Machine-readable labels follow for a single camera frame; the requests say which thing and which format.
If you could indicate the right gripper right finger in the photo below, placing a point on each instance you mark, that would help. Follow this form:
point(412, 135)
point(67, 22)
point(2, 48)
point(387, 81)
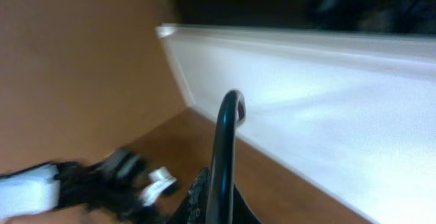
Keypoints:
point(242, 214)

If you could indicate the white wall baseboard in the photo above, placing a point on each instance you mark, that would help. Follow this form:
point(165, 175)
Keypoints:
point(352, 113)

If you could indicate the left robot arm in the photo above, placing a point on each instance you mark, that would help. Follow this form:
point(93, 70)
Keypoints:
point(53, 185)

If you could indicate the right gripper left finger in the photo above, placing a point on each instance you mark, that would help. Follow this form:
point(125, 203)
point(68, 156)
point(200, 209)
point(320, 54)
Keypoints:
point(192, 209)

